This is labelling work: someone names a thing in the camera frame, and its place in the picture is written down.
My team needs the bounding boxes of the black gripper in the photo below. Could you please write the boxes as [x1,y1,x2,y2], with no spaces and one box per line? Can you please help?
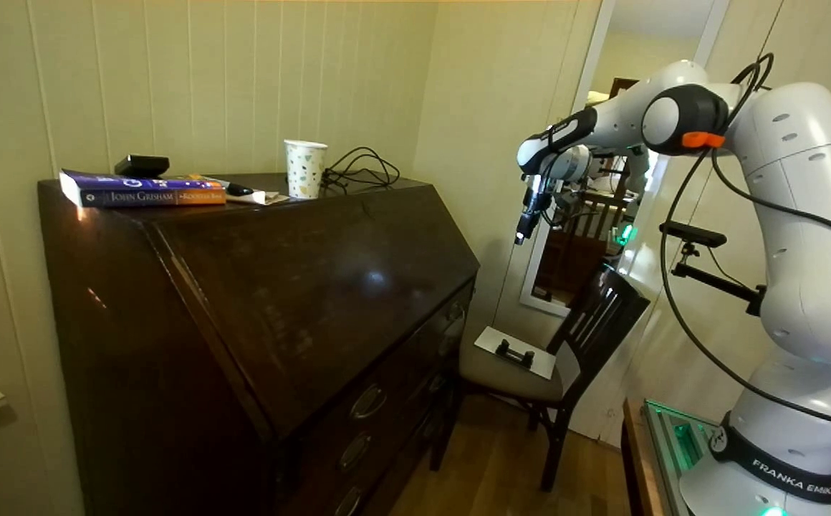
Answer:
[512,138,592,247]

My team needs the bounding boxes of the white sheet of paper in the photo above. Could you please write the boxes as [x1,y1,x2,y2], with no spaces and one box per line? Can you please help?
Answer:
[473,324,559,381]

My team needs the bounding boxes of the small black clip object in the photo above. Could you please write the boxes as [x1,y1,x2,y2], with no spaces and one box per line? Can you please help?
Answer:
[492,338,539,368]

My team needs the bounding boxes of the dark wooden cushioned chair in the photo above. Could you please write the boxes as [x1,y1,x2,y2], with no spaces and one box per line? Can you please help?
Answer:
[426,267,653,496]

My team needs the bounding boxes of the white dotted paper cup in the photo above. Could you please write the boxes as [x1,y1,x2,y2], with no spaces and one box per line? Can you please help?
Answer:
[279,138,328,202]

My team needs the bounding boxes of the dark wooden secretary desk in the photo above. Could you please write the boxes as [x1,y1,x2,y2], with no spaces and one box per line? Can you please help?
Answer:
[37,169,483,516]

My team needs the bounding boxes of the white papers on desk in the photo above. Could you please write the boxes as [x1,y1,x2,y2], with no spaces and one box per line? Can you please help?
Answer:
[239,185,290,209]

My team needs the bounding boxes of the light wooden robot table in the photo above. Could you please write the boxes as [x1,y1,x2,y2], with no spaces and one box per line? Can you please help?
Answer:
[618,394,691,516]

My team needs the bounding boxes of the blue and orange book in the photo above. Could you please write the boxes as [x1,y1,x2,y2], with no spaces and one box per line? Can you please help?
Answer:
[57,166,232,212]

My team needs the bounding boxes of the small black box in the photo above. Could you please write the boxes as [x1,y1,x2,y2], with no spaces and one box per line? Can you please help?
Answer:
[112,152,172,181]

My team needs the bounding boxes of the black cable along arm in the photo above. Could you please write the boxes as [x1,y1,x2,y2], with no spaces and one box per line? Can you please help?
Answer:
[656,52,831,436]

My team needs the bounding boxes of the white door frame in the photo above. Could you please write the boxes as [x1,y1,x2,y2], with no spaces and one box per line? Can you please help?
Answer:
[514,0,737,321]

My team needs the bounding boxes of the black coiled cable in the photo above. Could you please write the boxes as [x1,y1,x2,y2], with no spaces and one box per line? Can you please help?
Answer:
[321,142,403,194]

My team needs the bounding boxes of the oval brass drawer handle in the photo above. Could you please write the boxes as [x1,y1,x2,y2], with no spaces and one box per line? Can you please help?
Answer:
[331,483,365,516]
[334,433,375,473]
[347,381,393,424]

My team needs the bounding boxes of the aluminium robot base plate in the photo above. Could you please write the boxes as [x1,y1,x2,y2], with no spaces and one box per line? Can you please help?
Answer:
[641,399,727,483]

